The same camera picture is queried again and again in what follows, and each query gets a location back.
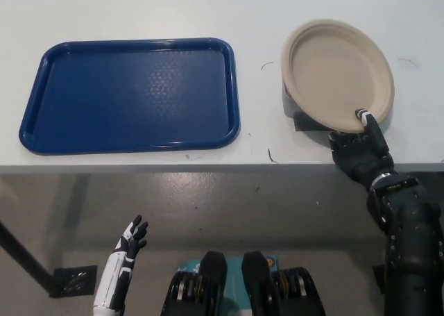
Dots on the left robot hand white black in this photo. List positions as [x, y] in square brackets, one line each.
[116, 274]

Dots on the right robot hand black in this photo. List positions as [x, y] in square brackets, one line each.
[364, 156]

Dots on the beige paper plate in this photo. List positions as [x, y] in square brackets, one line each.
[340, 76]

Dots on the blue plastic serving tray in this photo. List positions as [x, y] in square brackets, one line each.
[132, 97]

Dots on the black floor foot patch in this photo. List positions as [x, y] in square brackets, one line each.
[74, 281]

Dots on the black table leg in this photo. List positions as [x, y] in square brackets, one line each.
[24, 257]

